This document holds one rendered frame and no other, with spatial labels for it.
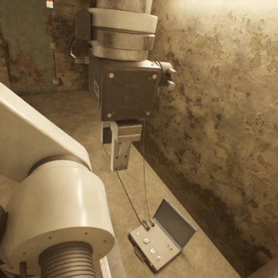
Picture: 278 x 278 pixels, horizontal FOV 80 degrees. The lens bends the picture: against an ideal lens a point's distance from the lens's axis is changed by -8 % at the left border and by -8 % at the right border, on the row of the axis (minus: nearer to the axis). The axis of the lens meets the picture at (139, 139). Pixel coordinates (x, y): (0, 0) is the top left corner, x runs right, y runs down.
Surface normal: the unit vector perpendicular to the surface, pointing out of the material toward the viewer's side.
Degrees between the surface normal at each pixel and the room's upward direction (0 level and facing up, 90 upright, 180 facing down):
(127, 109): 90
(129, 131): 90
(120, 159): 90
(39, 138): 90
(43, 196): 17
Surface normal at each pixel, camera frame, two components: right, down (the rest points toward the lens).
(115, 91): 0.35, 0.56
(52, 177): 0.06, -0.77
